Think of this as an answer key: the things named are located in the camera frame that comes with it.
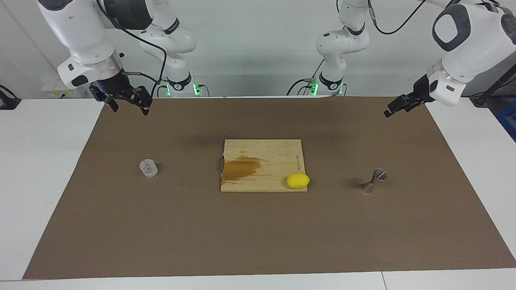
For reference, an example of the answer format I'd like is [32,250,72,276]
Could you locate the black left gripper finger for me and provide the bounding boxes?
[384,95,410,118]
[405,93,422,111]

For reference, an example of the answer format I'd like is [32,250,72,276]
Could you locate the small clear glass cup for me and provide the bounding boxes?
[139,159,158,178]

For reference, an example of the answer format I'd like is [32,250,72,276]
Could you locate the steel double jigger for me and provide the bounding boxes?
[361,168,387,194]

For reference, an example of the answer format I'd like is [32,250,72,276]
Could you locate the black tripod leg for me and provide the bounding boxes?
[470,66,516,107]

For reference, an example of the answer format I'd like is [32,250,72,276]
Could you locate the white power strip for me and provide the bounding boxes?
[42,79,87,98]

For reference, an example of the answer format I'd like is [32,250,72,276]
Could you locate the blue box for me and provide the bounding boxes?
[496,100,516,142]

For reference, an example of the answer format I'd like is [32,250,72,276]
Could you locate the black clamp stand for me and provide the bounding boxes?
[0,85,21,110]

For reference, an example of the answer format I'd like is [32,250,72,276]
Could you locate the yellow lemon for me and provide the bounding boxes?
[286,173,310,189]

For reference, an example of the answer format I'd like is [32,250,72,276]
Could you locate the brown table mat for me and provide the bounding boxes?
[22,96,516,280]

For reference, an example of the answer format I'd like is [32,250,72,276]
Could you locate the wooden cutting board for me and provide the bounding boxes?
[218,139,308,193]

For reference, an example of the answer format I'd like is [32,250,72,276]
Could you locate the black right base cable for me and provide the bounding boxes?
[151,79,170,97]

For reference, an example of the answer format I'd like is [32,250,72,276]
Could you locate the black base cable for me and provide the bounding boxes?
[287,60,325,96]
[151,79,170,97]

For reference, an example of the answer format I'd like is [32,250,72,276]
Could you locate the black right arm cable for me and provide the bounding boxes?
[96,0,168,97]

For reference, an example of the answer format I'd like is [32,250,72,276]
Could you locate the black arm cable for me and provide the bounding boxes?
[96,0,168,97]
[367,0,428,35]

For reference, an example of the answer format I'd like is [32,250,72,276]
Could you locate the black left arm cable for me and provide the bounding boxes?
[367,0,428,35]

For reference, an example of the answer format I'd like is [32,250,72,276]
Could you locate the black left base cable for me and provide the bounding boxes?
[287,60,325,96]

